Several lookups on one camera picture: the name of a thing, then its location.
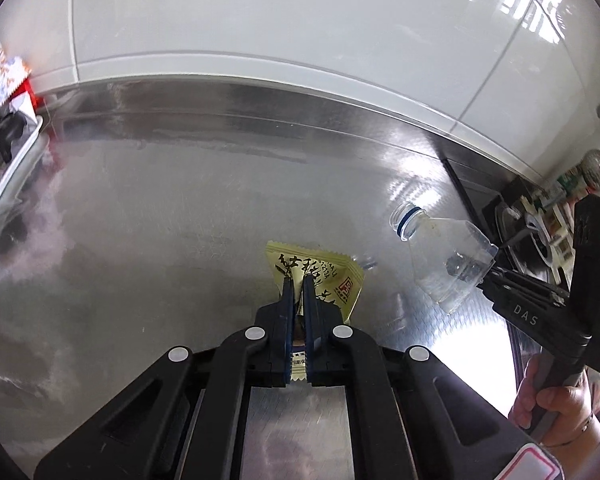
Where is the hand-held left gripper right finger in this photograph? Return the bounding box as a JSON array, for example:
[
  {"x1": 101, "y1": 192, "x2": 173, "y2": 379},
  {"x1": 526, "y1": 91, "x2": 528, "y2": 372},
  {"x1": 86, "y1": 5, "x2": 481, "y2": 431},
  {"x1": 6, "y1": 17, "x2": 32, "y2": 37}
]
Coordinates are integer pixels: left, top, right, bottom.
[{"x1": 303, "y1": 277, "x2": 567, "y2": 480}]

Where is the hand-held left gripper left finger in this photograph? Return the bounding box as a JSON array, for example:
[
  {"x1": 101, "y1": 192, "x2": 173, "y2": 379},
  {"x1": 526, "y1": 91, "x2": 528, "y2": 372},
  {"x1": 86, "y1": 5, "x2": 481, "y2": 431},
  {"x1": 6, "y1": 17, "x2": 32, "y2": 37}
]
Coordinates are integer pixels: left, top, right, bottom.
[{"x1": 34, "y1": 278, "x2": 297, "y2": 480}]

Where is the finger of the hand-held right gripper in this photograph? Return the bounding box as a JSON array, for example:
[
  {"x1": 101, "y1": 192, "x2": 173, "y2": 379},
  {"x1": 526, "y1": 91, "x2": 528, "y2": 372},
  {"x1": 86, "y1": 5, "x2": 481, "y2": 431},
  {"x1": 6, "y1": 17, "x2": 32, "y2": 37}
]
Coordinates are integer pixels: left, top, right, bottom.
[{"x1": 476, "y1": 266, "x2": 572, "y2": 312}]

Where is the yellow snack packet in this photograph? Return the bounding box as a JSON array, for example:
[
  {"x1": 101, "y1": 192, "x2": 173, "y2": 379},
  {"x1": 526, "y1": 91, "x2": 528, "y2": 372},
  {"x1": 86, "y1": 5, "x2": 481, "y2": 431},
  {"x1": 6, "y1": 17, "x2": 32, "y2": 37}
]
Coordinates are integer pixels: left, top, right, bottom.
[{"x1": 265, "y1": 241, "x2": 366, "y2": 386}]

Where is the clear plastic bottle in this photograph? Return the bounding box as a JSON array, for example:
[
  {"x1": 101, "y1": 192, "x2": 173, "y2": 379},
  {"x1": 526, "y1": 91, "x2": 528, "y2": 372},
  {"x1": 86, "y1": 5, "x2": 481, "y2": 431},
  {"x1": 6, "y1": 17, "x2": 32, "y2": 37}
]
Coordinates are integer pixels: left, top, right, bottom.
[{"x1": 389, "y1": 201, "x2": 500, "y2": 315}]

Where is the person's right forearm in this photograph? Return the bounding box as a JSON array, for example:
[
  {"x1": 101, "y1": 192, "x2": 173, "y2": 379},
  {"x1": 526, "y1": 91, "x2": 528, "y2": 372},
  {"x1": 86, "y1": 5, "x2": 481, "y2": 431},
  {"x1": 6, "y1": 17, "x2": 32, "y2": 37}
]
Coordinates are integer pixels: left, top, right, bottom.
[{"x1": 545, "y1": 407, "x2": 600, "y2": 461}]

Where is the person's right hand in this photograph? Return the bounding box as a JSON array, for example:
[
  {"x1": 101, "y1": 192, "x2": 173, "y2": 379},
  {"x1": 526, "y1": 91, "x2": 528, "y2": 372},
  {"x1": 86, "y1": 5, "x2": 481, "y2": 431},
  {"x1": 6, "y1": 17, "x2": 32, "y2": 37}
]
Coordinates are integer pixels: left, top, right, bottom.
[{"x1": 508, "y1": 354, "x2": 600, "y2": 449}]

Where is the metal ladle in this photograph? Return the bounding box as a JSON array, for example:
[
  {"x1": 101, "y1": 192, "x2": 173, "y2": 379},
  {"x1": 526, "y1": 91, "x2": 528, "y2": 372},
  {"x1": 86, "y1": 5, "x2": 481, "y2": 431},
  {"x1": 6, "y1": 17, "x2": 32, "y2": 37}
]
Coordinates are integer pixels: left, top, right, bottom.
[{"x1": 580, "y1": 135, "x2": 600, "y2": 192}]

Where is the white plastic tray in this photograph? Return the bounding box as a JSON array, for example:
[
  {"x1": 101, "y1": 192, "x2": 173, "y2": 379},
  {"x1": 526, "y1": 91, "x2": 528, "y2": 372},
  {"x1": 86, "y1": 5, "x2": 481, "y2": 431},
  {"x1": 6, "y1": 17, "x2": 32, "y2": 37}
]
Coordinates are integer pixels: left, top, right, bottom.
[{"x1": 0, "y1": 114, "x2": 47, "y2": 243}]

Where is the red box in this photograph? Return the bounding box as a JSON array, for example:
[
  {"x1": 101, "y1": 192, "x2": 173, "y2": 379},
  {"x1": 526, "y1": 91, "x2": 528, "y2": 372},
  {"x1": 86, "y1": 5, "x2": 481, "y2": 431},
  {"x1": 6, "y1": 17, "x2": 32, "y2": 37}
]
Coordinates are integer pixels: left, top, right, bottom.
[{"x1": 9, "y1": 76, "x2": 40, "y2": 117}]

